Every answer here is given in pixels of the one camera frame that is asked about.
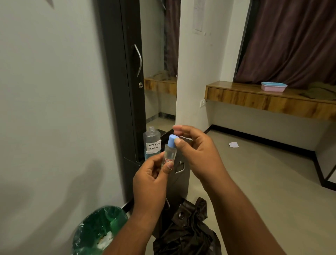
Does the person's left hand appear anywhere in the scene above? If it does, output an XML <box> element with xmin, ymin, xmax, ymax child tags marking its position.
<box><xmin>131</xmin><ymin>151</ymin><xmax>175</xmax><ymax>217</ymax></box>

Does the person's right hand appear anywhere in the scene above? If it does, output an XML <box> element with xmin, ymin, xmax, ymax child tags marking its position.
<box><xmin>172</xmin><ymin>125</ymin><xmax>233</xmax><ymax>189</ymax></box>

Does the small clear bottle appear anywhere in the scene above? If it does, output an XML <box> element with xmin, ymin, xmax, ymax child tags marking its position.
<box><xmin>161</xmin><ymin>144</ymin><xmax>177</xmax><ymax>171</ymax></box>

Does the person's right forearm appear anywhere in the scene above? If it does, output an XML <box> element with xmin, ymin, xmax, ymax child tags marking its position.
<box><xmin>202</xmin><ymin>175</ymin><xmax>287</xmax><ymax>255</ymax></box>

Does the person's left forearm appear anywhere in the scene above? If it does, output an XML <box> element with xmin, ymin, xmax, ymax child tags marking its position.
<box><xmin>102</xmin><ymin>210</ymin><xmax>159</xmax><ymax>255</ymax></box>

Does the grey drawer unit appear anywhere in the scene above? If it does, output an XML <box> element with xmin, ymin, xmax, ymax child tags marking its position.
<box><xmin>152</xmin><ymin>137</ymin><xmax>194</xmax><ymax>238</ymax></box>

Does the large clear bottle white label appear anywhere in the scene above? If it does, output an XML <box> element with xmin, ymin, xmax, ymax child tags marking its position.
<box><xmin>143</xmin><ymin>126</ymin><xmax>162</xmax><ymax>161</ymax></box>

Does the dark crumpled plastic bag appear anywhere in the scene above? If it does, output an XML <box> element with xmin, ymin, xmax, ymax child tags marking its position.
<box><xmin>153</xmin><ymin>197</ymin><xmax>222</xmax><ymax>255</ymax></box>

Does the wardrobe mirror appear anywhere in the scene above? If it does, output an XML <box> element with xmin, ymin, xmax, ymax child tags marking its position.
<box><xmin>139</xmin><ymin>0</ymin><xmax>181</xmax><ymax>133</ymax></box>

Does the dark wardrobe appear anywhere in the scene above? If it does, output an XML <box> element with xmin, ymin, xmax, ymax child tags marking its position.
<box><xmin>97</xmin><ymin>0</ymin><xmax>147</xmax><ymax>211</ymax></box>

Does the green bin with plastic liner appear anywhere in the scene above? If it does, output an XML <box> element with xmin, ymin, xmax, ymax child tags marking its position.
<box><xmin>72</xmin><ymin>206</ymin><xmax>129</xmax><ymax>255</ymax></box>

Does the pink box with blue lid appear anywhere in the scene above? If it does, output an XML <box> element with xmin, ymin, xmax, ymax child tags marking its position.
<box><xmin>261</xmin><ymin>82</ymin><xmax>288</xmax><ymax>92</ymax></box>

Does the olive green cloth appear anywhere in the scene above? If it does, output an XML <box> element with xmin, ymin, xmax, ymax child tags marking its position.
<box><xmin>299</xmin><ymin>82</ymin><xmax>336</xmax><ymax>101</ymax></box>

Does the dark maroon curtain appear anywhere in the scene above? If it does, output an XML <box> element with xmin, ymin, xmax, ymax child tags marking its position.
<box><xmin>234</xmin><ymin>0</ymin><xmax>336</xmax><ymax>89</ymax></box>

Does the wooden wall shelf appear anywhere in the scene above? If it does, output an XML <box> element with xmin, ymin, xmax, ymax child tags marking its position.
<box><xmin>204</xmin><ymin>81</ymin><xmax>336</xmax><ymax>122</ymax></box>

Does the silver wardrobe door handle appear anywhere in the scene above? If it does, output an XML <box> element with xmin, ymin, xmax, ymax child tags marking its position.
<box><xmin>134</xmin><ymin>44</ymin><xmax>143</xmax><ymax>77</ymax></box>

